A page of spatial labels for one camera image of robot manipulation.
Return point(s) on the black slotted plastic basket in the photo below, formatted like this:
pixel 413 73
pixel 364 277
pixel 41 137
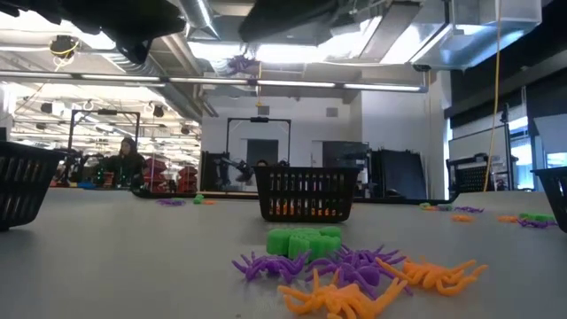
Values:
pixel 553 199
pixel 305 172
pixel 26 186

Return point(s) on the black curtain partition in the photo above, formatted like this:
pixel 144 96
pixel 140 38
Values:
pixel 210 170
pixel 398 175

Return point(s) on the purple plastic spider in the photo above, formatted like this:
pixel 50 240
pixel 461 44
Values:
pixel 172 203
pixel 468 209
pixel 537 223
pixel 241 64
pixel 180 201
pixel 270 266
pixel 161 202
pixel 354 272
pixel 372 254

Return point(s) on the orange plastic spider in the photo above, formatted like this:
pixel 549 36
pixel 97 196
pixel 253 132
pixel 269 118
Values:
pixel 208 202
pixel 283 210
pixel 429 207
pixel 463 218
pixel 341 299
pixel 507 219
pixel 432 274
pixel 323 212

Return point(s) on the person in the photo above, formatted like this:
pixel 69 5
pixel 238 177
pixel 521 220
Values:
pixel 261 162
pixel 126 164

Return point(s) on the black camera rig frame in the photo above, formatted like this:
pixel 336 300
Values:
pixel 259 119
pixel 106 112

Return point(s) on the grey cabinet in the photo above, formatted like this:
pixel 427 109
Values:
pixel 345 153

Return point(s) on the grey table mat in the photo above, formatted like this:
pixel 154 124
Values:
pixel 133 266

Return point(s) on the long ceiling light strip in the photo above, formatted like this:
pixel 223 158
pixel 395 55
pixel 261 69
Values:
pixel 288 83

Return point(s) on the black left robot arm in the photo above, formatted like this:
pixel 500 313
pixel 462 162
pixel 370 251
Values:
pixel 88 13

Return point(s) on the red tool cart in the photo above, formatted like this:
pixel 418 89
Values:
pixel 157 168
pixel 188 177

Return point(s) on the silver spiral ventilation duct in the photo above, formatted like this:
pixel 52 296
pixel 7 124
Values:
pixel 141 66

